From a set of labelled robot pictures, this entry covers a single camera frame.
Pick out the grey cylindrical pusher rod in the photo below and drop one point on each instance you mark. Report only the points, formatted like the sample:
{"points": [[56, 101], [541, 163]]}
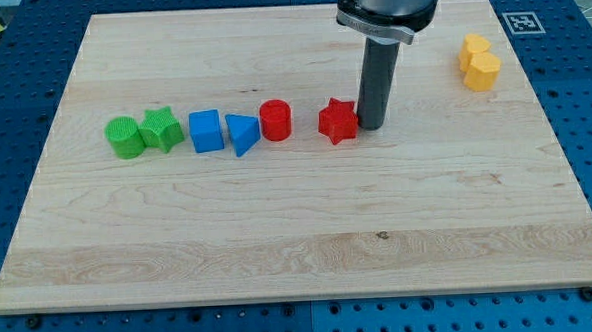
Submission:
{"points": [[379, 63]]}

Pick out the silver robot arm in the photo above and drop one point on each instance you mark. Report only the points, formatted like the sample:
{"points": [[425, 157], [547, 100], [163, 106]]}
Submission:
{"points": [[386, 25]]}

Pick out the yellow hexagon block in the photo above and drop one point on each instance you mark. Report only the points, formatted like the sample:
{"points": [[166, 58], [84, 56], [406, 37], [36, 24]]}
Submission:
{"points": [[482, 72]]}

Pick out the red star block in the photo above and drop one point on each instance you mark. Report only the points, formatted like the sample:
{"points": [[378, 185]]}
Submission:
{"points": [[338, 120]]}

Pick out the yellow heart block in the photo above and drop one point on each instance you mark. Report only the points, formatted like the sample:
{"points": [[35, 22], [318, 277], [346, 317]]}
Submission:
{"points": [[472, 44]]}

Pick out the red cylinder block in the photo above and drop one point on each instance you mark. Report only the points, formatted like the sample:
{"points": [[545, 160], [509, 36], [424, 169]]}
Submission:
{"points": [[275, 119]]}

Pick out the fiducial marker tag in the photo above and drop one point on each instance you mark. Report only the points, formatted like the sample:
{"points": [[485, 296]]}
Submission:
{"points": [[523, 23]]}

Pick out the blue triangle block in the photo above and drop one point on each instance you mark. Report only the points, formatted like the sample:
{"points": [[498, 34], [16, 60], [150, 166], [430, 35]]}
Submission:
{"points": [[243, 132]]}

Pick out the wooden board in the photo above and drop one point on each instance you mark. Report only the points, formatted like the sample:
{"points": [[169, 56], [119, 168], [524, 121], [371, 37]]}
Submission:
{"points": [[459, 191]]}

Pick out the blue cube block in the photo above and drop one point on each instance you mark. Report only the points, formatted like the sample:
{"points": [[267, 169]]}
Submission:
{"points": [[205, 131]]}

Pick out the green star block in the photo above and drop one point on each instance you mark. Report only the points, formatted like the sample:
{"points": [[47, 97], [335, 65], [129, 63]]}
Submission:
{"points": [[161, 129]]}

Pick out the green cylinder block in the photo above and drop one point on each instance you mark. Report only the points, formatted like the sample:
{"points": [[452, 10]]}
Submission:
{"points": [[124, 137]]}

